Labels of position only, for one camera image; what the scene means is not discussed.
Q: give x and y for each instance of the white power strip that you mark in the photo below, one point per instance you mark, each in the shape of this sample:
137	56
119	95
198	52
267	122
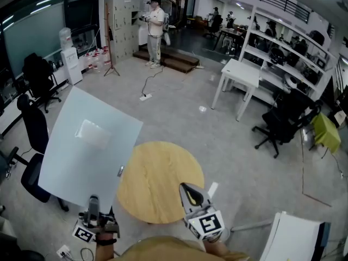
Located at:
145	96
63	251

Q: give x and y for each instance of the cluster of clear water jugs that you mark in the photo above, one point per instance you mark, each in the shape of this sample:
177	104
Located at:
96	60

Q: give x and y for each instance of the wooden coat stand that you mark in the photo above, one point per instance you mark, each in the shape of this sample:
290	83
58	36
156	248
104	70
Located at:
108	37

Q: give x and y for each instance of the black office chair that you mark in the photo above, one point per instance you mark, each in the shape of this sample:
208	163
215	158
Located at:
38	75
288	118
32	129

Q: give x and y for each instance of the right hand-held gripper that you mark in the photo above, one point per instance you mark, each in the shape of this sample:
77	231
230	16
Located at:
209	224

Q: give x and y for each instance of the person's left forearm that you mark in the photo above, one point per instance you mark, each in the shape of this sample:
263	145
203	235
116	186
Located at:
104	251

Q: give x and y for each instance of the round wooden table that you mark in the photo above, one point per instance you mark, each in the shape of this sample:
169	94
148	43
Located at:
163	178

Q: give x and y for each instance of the light blue square board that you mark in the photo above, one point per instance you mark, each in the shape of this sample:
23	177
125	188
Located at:
81	167

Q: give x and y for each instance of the black wristband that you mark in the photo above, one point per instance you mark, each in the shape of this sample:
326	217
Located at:
106	241

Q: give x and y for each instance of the white shelving unit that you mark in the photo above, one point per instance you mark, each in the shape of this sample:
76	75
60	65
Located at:
288	67

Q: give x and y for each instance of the white square table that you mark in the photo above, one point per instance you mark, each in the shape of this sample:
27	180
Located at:
242	73

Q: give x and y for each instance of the brown wooden steps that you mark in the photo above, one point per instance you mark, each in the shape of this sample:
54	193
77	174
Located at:
176	58

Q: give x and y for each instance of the grey locker cabinet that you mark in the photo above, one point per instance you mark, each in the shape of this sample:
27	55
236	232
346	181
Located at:
123	28

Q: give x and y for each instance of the white rectangular table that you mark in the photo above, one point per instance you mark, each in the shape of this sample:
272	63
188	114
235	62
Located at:
296	241

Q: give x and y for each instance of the white water dispenser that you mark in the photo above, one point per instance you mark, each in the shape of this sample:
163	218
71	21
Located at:
72	64

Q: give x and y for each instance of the green cloth covered table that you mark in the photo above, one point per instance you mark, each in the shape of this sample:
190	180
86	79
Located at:
327	133

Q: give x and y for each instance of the person's right forearm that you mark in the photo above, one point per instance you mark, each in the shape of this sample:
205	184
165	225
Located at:
214	247

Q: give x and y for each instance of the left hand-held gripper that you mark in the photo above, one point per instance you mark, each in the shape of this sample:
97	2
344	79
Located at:
84	232

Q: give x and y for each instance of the person's mustard shirt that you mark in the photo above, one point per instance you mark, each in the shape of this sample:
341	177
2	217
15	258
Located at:
168	250

